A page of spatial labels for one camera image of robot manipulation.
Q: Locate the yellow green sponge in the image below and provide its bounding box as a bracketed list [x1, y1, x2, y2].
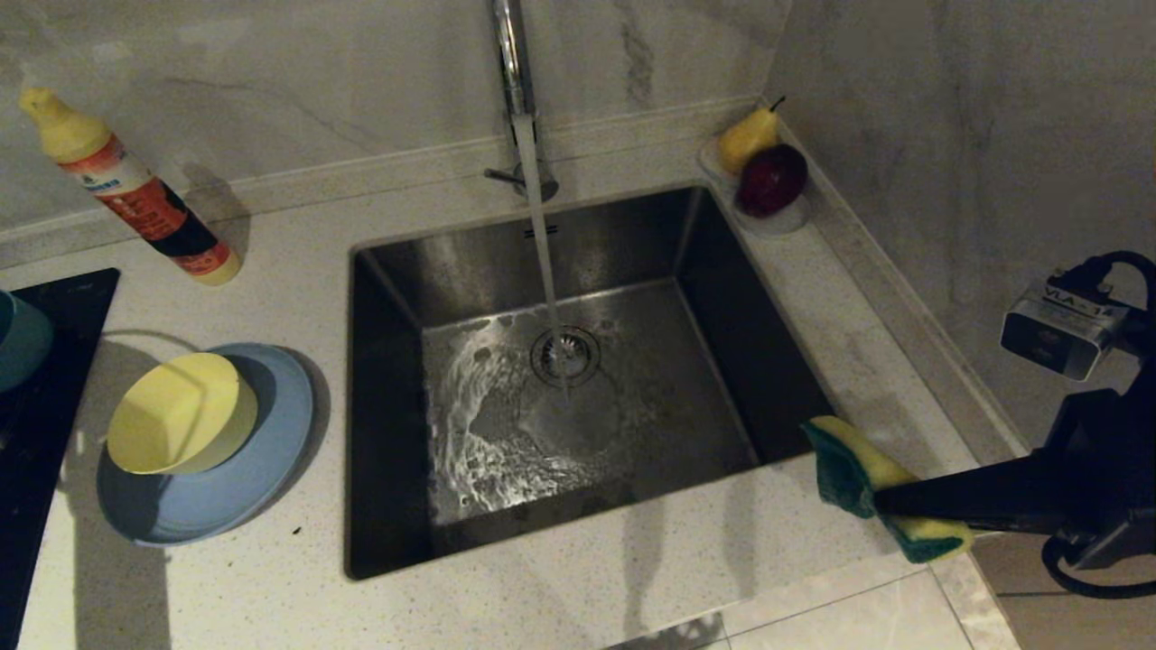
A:
[802, 415, 976, 565]

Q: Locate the small white fruit dish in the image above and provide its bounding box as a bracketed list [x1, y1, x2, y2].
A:
[700, 135, 811, 237]

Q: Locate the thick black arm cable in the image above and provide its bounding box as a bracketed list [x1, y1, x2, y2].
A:
[1043, 533, 1156, 599]

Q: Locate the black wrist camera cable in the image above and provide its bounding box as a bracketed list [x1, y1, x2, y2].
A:
[1057, 251, 1156, 335]

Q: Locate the dark red apple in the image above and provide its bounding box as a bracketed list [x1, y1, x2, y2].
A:
[739, 143, 809, 218]

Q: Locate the yellow pear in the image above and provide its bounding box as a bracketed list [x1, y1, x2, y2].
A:
[720, 97, 785, 174]

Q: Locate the metal sink drain strainer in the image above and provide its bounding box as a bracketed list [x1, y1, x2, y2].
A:
[530, 326, 602, 389]

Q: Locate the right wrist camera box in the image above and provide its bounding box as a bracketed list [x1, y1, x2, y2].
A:
[1001, 278, 1130, 382]

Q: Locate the yellow plastic bowl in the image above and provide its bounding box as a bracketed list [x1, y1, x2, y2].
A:
[106, 352, 258, 476]

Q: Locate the stainless steel sink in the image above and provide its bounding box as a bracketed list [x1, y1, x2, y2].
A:
[343, 185, 853, 581]

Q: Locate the black induction cooktop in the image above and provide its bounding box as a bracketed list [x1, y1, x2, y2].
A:
[0, 268, 120, 650]

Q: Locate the chrome faucet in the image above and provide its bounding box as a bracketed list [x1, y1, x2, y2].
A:
[485, 0, 561, 203]

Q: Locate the orange dish soap bottle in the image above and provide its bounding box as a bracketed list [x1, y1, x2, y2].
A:
[20, 87, 243, 286]

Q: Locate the teal bowl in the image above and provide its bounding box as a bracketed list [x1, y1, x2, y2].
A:
[0, 289, 53, 394]

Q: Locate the blue round plate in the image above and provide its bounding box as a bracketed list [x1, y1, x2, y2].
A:
[96, 342, 315, 547]

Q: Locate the clear tap water stream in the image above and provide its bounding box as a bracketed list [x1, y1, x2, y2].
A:
[513, 117, 574, 398]

